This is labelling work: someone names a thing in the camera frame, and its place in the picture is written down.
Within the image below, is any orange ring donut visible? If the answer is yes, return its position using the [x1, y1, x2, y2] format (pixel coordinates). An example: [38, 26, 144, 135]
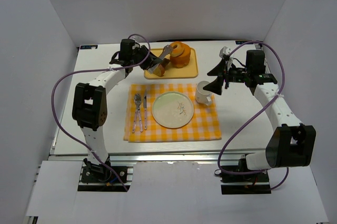
[170, 42, 184, 57]

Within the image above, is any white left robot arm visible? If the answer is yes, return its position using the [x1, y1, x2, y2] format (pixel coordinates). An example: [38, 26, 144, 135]
[72, 39, 162, 172]

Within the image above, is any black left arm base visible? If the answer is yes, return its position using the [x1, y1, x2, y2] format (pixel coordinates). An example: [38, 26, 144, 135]
[77, 158, 133, 192]

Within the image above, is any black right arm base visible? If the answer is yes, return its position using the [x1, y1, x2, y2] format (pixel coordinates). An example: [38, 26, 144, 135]
[214, 169, 271, 195]

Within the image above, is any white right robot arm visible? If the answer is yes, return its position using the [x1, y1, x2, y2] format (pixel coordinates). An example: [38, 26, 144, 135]
[204, 47, 316, 175]

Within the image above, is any sliced loaf bread piece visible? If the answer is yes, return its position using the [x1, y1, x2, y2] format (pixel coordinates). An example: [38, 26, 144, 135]
[152, 64, 165, 77]

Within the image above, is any white ceramic mug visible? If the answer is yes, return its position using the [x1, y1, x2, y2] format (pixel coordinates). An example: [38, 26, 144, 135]
[195, 81, 212, 106]

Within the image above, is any yellow plastic tray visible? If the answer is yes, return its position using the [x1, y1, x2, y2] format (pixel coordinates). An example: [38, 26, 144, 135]
[144, 48, 199, 80]

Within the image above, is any blue label sticker right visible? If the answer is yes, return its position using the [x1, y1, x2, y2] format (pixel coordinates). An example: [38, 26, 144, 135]
[235, 40, 254, 45]

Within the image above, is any blue label sticker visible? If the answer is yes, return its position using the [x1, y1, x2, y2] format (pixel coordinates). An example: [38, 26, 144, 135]
[80, 45, 98, 50]
[235, 40, 254, 45]

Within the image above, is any small dark brown pastry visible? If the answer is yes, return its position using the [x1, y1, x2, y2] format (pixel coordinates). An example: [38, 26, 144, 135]
[161, 58, 170, 68]

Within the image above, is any yellow checkered cloth placemat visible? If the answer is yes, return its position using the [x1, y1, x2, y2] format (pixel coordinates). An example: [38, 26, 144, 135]
[123, 84, 222, 142]

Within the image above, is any tall orange round cake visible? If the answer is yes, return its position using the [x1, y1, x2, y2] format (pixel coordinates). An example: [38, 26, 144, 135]
[170, 43, 191, 68]

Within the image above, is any blue label sticker left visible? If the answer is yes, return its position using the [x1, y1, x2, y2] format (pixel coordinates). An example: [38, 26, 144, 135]
[80, 45, 98, 50]

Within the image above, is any pale green ceramic plate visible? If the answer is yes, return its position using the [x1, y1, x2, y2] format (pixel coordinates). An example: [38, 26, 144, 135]
[151, 91, 194, 129]

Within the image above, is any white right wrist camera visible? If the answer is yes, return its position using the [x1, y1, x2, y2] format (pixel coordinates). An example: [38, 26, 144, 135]
[219, 46, 232, 58]

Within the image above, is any knife with pink handle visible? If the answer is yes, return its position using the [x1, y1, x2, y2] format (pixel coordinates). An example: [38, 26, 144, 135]
[143, 90, 147, 130]

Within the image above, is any spoon with pink handle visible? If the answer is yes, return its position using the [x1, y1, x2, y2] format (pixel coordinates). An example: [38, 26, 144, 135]
[132, 94, 138, 133]

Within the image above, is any aluminium table frame rail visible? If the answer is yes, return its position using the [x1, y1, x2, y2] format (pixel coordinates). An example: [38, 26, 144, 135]
[47, 152, 301, 168]

